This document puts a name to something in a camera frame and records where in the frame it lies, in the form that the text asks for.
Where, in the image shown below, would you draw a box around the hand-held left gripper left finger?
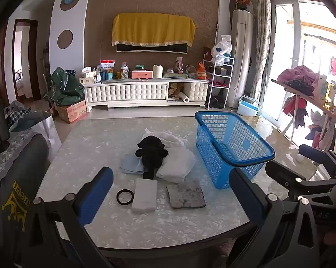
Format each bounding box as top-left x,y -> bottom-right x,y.
23,167 -> 114,268

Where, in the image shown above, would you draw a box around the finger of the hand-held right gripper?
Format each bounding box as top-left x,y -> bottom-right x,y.
265,160 -> 336,199
299,144 -> 336,171

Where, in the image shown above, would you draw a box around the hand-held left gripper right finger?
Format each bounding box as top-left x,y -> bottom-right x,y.
229,168 -> 321,268

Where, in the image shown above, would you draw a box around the black ring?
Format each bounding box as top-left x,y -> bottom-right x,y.
116,189 -> 135,205

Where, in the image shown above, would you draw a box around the light blue cloth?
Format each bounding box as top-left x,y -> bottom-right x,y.
120,154 -> 144,174

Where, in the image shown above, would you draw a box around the blue plastic basket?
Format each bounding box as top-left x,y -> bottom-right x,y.
195,111 -> 276,190

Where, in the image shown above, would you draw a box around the black plush toy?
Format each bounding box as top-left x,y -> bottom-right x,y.
136,135 -> 168,180

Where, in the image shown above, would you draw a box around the clothes drying rack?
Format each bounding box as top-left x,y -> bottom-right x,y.
271,65 -> 336,152

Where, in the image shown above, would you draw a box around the blue and white storage box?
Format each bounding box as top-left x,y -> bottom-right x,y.
237,96 -> 262,116

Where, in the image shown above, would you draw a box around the white paper bag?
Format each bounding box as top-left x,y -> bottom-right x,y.
31,114 -> 62,163

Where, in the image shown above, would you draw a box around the white folded cloth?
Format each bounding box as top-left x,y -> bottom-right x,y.
156,147 -> 197,183

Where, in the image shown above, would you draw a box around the printed cardboard box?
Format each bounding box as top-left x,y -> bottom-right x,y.
56,100 -> 88,124

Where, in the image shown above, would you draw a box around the dark shirt with yellow print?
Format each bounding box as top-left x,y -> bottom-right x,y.
0,132 -> 49,260

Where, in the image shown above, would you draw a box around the white crumpled plastic bag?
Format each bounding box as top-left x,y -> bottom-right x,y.
144,128 -> 185,149

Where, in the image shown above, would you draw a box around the white tufted television cabinet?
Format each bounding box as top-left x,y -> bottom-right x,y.
84,77 -> 209,107

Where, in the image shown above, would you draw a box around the white metal shelf rack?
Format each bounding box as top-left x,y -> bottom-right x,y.
205,54 -> 235,110

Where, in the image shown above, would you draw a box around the green plastic bag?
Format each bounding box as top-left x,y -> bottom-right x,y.
44,67 -> 85,106

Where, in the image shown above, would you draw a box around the tissue box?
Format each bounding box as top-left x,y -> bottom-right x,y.
81,67 -> 97,79

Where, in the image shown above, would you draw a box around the standing air conditioner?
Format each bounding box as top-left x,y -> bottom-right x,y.
226,9 -> 254,109

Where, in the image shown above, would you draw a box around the pink box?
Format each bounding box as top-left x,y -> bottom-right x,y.
131,70 -> 153,79

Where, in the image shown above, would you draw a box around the patterned curtain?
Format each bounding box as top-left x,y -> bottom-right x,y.
250,0 -> 272,101

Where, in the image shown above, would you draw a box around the white plastic shopping bags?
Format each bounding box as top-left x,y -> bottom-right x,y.
211,35 -> 232,62

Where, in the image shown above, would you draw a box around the vase of dried flowers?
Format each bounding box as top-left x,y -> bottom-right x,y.
233,0 -> 254,10

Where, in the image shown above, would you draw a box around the yellow dust cover cloth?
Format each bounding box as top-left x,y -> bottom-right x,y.
111,13 -> 196,47

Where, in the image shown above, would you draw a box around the wooden door frame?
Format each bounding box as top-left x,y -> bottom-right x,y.
11,19 -> 41,103

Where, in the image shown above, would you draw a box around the round brown wall decoration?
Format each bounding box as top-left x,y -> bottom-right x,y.
57,29 -> 74,49

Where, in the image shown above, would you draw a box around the round blue wall decoration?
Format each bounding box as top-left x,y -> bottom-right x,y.
60,0 -> 80,11

